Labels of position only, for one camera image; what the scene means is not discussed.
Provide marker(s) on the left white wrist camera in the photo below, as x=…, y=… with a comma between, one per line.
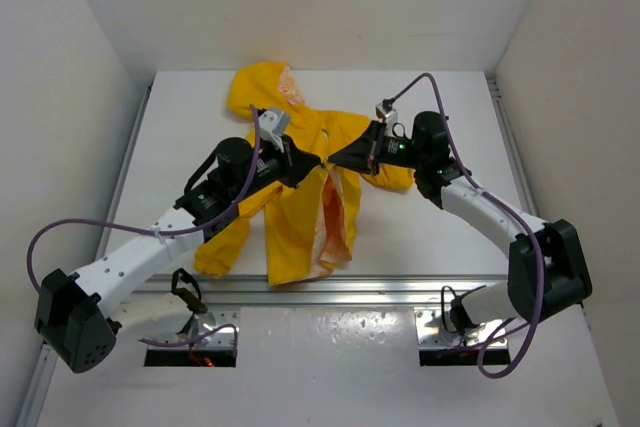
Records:
x=272, y=126

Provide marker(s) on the white front cover panel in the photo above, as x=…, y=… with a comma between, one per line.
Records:
x=315, y=367

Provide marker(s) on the aluminium rail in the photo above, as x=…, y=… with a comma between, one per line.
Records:
x=41, y=378
x=340, y=290
x=510, y=132

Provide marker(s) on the yellow hooded jacket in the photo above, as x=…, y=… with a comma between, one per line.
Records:
x=310, y=230

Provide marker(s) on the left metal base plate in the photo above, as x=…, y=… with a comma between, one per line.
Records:
x=216, y=330

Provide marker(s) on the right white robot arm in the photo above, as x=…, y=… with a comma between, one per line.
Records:
x=442, y=181

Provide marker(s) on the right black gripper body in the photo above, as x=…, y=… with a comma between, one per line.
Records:
x=397, y=151

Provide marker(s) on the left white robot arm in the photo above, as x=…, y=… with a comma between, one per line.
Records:
x=75, y=312

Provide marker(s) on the aluminium left side rail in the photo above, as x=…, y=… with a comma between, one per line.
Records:
x=41, y=378

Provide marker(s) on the metal base plate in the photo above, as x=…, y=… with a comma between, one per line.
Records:
x=216, y=330
x=432, y=336

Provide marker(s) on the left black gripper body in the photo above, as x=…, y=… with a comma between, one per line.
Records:
x=268, y=165

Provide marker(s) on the aluminium front rail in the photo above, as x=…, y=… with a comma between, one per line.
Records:
x=340, y=290

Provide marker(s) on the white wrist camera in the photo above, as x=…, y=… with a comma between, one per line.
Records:
x=386, y=112
x=272, y=126

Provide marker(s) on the aluminium right side rail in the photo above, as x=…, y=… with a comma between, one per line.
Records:
x=510, y=132

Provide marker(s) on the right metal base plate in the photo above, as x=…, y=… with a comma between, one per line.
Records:
x=432, y=336

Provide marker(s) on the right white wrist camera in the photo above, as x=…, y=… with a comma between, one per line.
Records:
x=386, y=112

